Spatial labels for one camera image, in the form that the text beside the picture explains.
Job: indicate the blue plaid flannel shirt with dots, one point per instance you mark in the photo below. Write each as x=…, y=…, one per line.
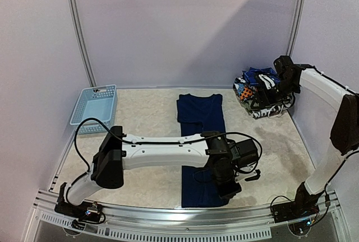
x=255, y=76

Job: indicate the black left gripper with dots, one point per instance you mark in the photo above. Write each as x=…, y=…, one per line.
x=227, y=193

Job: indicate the aluminium corner post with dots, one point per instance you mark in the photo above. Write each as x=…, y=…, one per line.
x=81, y=42
x=298, y=11

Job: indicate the right aluminium corner post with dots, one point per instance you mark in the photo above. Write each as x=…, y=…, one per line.
x=298, y=11

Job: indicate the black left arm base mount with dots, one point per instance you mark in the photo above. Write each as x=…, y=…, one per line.
x=86, y=212

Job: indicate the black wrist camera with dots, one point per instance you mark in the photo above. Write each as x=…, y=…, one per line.
x=245, y=153
x=282, y=64

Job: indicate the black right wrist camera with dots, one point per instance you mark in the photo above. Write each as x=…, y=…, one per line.
x=282, y=64

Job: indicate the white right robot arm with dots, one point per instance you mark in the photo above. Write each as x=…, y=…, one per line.
x=294, y=144

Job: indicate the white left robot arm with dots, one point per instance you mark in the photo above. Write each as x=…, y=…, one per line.
x=119, y=152

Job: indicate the light blue perforated plastic basket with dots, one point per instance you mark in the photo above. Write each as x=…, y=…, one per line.
x=96, y=102

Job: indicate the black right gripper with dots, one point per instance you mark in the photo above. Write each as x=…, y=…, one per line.
x=263, y=99

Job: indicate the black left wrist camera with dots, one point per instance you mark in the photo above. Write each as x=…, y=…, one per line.
x=245, y=153

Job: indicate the navy cartoon print t-shirt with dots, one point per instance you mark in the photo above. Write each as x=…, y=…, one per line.
x=196, y=115

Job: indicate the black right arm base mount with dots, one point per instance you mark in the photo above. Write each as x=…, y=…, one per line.
x=303, y=205

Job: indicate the black white printed folded garment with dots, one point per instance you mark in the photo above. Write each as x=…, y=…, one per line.
x=272, y=112

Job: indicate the left aluminium corner post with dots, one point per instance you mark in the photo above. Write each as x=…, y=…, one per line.
x=81, y=42

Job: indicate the colourful patterned folded shorts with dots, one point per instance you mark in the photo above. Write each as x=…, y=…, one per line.
x=245, y=94

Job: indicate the aluminium front frame rail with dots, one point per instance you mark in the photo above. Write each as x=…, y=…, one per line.
x=125, y=223

